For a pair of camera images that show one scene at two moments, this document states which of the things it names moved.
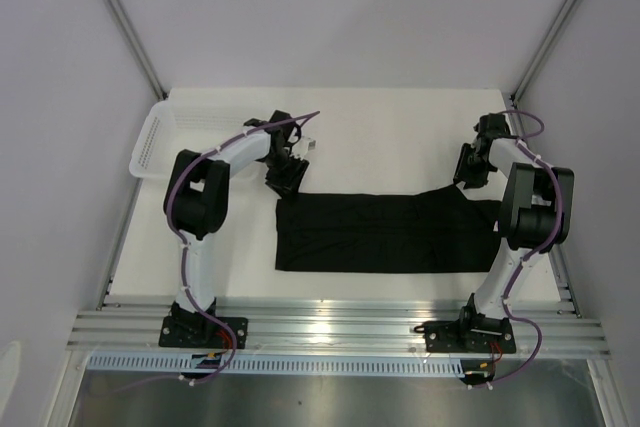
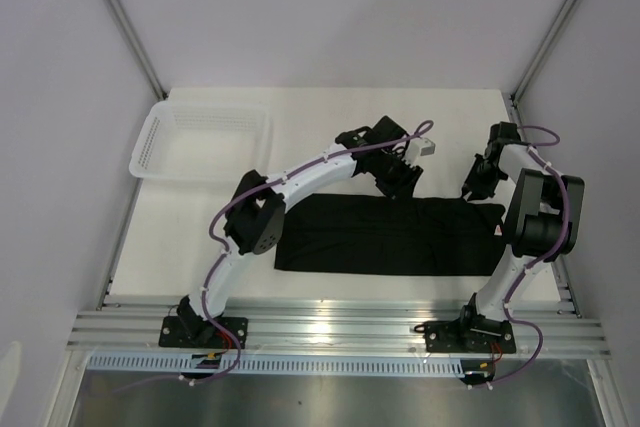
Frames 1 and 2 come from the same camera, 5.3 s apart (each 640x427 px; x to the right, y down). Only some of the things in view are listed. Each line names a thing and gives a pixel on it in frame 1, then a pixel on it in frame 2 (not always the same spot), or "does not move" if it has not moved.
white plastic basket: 175,126 does not move
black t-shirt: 442,230 does not move
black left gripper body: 284,171 to 393,175
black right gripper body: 470,169 to 483,178
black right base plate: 491,336 does not move
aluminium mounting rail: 324,328 does not move
